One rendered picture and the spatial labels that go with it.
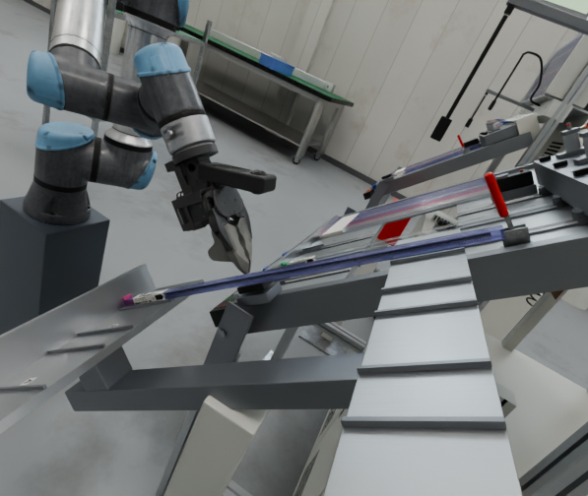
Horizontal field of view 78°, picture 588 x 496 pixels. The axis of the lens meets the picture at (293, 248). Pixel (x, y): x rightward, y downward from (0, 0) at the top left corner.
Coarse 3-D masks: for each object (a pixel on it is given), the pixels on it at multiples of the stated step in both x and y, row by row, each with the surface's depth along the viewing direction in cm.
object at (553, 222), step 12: (468, 204) 83; (480, 204) 79; (492, 204) 75; (516, 204) 69; (528, 204) 67; (552, 204) 62; (468, 216) 73; (480, 216) 70; (516, 216) 61; (528, 216) 60; (540, 216) 58; (552, 216) 56; (564, 216) 54; (468, 228) 64; (480, 228) 62; (528, 228) 53; (540, 228) 52; (552, 228) 50; (564, 228) 49; (576, 228) 48; (468, 252) 53
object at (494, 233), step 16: (432, 240) 37; (448, 240) 36; (464, 240) 35; (480, 240) 35; (496, 240) 34; (352, 256) 40; (368, 256) 39; (384, 256) 38; (400, 256) 38; (256, 272) 46; (272, 272) 44; (288, 272) 43; (304, 272) 42; (320, 272) 42; (176, 288) 51; (192, 288) 49; (208, 288) 48; (224, 288) 47; (128, 304) 54
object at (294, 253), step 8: (336, 216) 122; (328, 224) 114; (312, 232) 104; (304, 240) 96; (312, 240) 100; (296, 248) 90; (288, 256) 85; (296, 256) 90; (272, 264) 80; (280, 264) 81
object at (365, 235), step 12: (372, 228) 92; (324, 240) 98; (336, 240) 93; (348, 240) 88; (360, 240) 84; (372, 240) 82; (300, 252) 91; (312, 252) 89; (324, 252) 85; (300, 276) 70; (312, 276) 68; (324, 276) 66; (336, 276) 63; (348, 276) 62; (288, 288) 66
